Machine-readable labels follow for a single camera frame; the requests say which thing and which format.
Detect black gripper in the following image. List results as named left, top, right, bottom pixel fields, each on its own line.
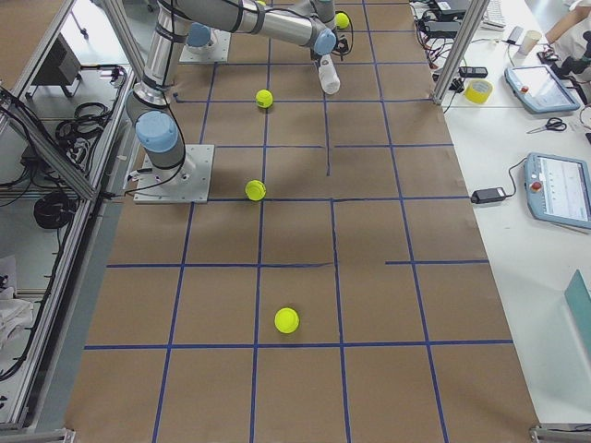
left=332, top=35, right=354, bottom=59

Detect white blue tennis ball can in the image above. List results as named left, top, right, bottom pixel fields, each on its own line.
left=318, top=54, right=341, bottom=95

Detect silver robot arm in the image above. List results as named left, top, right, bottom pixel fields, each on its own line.
left=126, top=1, right=337, bottom=183
left=180, top=23, right=231, bottom=64

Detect tennis ball far left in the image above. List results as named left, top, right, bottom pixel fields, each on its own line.
left=335, top=12, right=351, bottom=30

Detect tennis ball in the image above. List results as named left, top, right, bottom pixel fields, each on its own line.
left=273, top=306, right=300, bottom=334
left=255, top=89, right=274, bottom=109
left=335, top=12, right=351, bottom=30
left=245, top=180, right=267, bottom=201

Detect tennis ball centre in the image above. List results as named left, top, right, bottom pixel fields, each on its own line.
left=255, top=89, right=274, bottom=109

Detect tennis ball far right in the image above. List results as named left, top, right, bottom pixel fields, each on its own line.
left=245, top=180, right=267, bottom=201

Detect tennis ball near right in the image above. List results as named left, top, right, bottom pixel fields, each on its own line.
left=273, top=306, right=300, bottom=334

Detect black phone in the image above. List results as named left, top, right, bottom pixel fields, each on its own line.
left=458, top=66, right=488, bottom=78

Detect yellow tape roll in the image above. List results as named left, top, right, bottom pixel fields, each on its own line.
left=464, top=78, right=493, bottom=104

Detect paper cup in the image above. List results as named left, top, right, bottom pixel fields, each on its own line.
left=518, top=30, right=542, bottom=56

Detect upper teach pendant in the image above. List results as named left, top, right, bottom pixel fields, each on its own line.
left=504, top=65, right=580, bottom=114

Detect teach pendant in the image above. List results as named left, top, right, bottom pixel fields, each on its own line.
left=524, top=152, right=590, bottom=230
left=504, top=65, right=580, bottom=114

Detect black power brick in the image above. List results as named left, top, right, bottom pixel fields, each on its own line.
left=470, top=186, right=508, bottom=204

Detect scissors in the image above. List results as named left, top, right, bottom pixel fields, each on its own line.
left=527, top=117, right=567, bottom=134

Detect lower teach pendant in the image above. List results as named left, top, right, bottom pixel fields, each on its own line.
left=524, top=152, right=590, bottom=230

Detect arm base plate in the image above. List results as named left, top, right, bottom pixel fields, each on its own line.
left=133, top=144, right=214, bottom=204
left=179, top=30, right=231, bottom=65

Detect aluminium frame post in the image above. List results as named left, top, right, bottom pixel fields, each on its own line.
left=431, top=0, right=489, bottom=105

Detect aluminium frame rail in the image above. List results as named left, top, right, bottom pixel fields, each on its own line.
left=1, top=1, right=144, bottom=437

